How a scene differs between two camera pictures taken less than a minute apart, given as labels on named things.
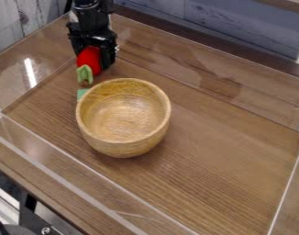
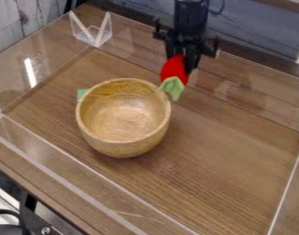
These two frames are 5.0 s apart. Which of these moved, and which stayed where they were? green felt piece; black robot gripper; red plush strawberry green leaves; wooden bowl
Moved: red plush strawberry green leaves; black robot gripper
Stayed: green felt piece; wooden bowl
